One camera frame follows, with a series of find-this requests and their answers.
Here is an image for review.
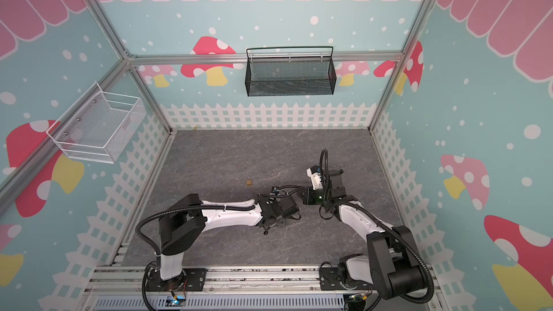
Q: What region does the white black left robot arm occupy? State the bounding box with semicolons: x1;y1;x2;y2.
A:
158;193;302;281

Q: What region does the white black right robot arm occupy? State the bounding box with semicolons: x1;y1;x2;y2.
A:
301;166;435;304

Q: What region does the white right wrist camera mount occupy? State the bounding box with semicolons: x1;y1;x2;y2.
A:
306;166;324;190

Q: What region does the black corrugated right cable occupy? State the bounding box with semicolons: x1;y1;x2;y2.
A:
318;148;435;305

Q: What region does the white ribbed cable duct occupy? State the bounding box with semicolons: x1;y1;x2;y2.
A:
92;294;346;311

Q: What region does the black mesh wall basket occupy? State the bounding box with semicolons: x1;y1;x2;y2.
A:
245;46;337;96

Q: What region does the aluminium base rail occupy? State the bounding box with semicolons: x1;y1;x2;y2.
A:
81;265;444;297

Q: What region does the white wire wall basket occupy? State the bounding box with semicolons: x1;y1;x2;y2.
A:
46;84;147;164

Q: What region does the aluminium frame profile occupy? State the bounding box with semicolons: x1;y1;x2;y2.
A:
1;0;172;214

